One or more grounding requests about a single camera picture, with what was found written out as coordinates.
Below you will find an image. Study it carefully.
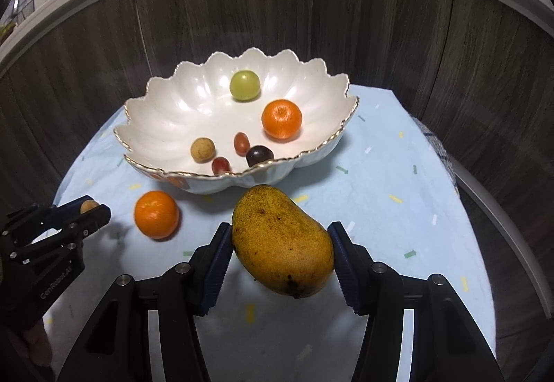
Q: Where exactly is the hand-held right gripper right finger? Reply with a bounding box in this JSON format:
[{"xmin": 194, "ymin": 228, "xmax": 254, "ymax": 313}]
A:
[{"xmin": 327, "ymin": 221, "xmax": 507, "ymax": 382}]

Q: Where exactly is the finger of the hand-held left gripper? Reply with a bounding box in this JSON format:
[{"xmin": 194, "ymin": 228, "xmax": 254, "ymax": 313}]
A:
[
  {"xmin": 2, "ymin": 195, "xmax": 93, "ymax": 236},
  {"xmin": 43, "ymin": 204, "xmax": 112, "ymax": 244}
]

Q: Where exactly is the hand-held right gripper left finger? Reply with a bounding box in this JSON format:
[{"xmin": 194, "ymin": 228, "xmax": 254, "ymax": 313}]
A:
[{"xmin": 56, "ymin": 222, "xmax": 236, "ymax": 382}]

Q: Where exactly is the yellow mango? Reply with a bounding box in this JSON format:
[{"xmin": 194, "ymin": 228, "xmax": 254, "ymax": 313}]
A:
[{"xmin": 232, "ymin": 184, "xmax": 335, "ymax": 300}]

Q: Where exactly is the brownish orange small fruit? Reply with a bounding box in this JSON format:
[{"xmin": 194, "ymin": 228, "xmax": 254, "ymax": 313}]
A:
[{"xmin": 191, "ymin": 137, "xmax": 216, "ymax": 163}]

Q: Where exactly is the dark blueberry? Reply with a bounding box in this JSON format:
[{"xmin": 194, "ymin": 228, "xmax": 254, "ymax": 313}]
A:
[{"xmin": 246, "ymin": 145, "xmax": 274, "ymax": 168}]

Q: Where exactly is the white scalloped bowl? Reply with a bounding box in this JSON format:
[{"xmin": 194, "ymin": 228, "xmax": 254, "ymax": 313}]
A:
[{"xmin": 113, "ymin": 46, "xmax": 360, "ymax": 196}]

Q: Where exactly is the green round fruit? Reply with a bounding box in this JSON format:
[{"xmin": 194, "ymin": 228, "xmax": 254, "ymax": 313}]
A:
[{"xmin": 229, "ymin": 69, "xmax": 261, "ymax": 102}]

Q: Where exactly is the person's left hand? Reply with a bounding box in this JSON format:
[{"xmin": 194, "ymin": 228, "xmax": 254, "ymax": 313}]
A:
[{"xmin": 9, "ymin": 317, "xmax": 55, "ymax": 382}]

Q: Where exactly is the large orange mandarin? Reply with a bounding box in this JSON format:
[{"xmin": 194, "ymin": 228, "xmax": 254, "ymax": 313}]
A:
[{"xmin": 134, "ymin": 190, "xmax": 180, "ymax": 240}]

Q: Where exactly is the light blue patterned tablecloth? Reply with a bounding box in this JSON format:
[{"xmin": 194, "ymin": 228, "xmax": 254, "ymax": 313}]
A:
[{"xmin": 41, "ymin": 83, "xmax": 496, "ymax": 382}]

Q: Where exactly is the dark wood cabinet door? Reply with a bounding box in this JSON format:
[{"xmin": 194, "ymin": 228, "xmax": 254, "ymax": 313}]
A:
[
  {"xmin": 132, "ymin": 0, "xmax": 319, "ymax": 106},
  {"xmin": 0, "ymin": 0, "xmax": 143, "ymax": 210}
]

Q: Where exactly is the dark patterned cloth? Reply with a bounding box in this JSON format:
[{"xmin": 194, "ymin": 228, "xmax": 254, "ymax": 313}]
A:
[{"xmin": 415, "ymin": 118, "xmax": 459, "ymax": 192}]

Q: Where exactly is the small orange mandarin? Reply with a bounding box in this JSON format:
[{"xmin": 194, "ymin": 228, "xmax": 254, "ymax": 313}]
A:
[{"xmin": 261, "ymin": 99, "xmax": 302, "ymax": 142}]

